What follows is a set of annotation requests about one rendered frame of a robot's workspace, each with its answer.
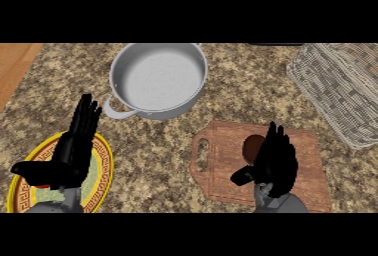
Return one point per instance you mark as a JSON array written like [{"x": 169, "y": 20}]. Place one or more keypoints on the brown cupcake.
[{"x": 253, "y": 148}]

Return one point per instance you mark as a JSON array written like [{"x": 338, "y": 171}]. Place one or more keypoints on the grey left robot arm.
[{"x": 61, "y": 201}]

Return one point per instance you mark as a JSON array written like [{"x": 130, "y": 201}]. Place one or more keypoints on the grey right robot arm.
[{"x": 278, "y": 201}]

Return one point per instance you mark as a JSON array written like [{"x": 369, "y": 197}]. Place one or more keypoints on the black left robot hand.
[{"x": 74, "y": 146}]

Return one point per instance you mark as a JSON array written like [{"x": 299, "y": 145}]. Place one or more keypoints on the silver metal pot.
[{"x": 157, "y": 80}]

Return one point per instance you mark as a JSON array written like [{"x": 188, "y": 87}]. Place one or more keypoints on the brown wooden cutting board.
[{"x": 223, "y": 166}]

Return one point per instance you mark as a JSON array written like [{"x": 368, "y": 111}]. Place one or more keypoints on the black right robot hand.
[{"x": 276, "y": 160}]

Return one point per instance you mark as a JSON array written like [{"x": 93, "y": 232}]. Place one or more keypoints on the yellow patterned plate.
[{"x": 101, "y": 166}]

